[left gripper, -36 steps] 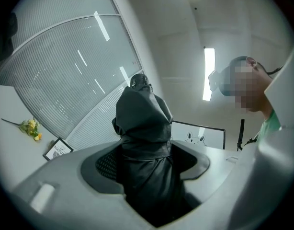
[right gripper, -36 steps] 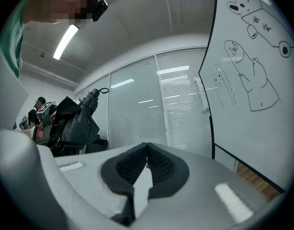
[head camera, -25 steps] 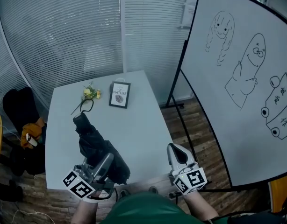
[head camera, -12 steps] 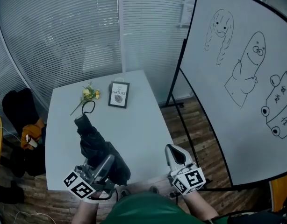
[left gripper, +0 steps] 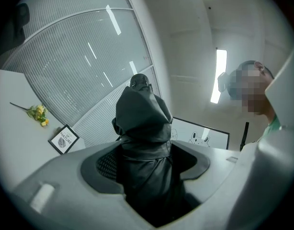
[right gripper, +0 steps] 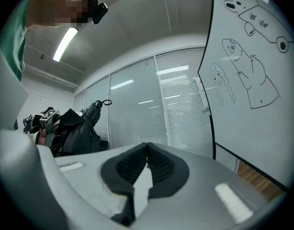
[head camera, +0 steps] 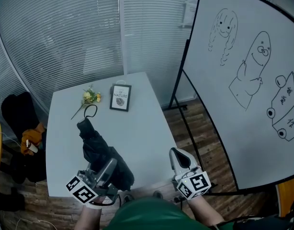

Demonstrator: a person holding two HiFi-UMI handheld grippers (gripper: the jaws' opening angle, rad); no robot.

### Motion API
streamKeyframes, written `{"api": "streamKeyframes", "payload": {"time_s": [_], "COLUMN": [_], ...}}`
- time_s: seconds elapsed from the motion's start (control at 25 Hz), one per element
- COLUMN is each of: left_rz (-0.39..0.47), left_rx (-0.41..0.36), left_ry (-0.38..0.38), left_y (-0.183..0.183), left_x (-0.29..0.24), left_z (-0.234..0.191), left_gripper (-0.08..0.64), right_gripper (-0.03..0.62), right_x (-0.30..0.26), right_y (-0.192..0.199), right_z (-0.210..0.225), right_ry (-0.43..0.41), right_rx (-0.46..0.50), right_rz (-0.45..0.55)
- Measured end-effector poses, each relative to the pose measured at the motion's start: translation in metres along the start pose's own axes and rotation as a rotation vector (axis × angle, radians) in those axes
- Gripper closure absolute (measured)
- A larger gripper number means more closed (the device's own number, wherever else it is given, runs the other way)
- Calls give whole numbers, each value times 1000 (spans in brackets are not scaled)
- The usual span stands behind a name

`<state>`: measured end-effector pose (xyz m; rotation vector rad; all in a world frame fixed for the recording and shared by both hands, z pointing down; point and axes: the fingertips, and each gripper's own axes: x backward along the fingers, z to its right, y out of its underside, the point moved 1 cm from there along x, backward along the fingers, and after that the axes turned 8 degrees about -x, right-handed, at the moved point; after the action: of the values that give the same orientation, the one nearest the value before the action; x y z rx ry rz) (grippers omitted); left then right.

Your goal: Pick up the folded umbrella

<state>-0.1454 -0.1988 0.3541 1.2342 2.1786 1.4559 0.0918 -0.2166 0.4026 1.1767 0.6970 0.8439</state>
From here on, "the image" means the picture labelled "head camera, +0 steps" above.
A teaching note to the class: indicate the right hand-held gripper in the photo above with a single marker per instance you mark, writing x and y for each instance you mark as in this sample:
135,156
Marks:
195,184

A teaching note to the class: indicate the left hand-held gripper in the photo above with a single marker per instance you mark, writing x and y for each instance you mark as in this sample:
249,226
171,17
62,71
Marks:
84,193

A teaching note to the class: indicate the black folding umbrella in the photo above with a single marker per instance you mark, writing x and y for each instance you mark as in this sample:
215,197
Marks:
96,142

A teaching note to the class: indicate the person's left forearm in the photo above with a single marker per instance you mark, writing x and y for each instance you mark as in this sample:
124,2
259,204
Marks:
88,217

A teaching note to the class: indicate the person's right forearm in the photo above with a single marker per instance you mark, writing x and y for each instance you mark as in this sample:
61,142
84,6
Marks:
204,212

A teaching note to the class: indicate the person's right black shoe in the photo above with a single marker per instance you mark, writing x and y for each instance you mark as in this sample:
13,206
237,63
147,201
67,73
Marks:
158,194

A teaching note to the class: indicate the person's black shoe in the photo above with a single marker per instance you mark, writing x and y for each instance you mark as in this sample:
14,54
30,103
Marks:
128,198
158,194

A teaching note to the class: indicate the person's left black shoe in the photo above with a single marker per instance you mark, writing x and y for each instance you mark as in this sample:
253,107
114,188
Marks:
128,198

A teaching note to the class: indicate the grey table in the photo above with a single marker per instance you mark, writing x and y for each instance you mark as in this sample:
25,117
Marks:
142,133

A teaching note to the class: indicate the green shirt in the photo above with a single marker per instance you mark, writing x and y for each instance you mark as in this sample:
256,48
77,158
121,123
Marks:
147,214

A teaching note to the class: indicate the whiteboard on black stand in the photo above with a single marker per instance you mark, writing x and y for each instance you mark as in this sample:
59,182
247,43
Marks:
245,140

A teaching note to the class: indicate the white paper cup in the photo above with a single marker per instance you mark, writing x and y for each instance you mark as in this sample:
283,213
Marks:
33,148

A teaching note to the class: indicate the yellow artificial flower sprig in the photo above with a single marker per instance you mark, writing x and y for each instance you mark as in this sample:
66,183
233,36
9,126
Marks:
87,96

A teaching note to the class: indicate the black framed leaf picture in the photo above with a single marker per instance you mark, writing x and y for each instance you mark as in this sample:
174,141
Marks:
120,97

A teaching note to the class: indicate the black office chair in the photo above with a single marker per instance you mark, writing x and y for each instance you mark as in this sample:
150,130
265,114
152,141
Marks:
17,109

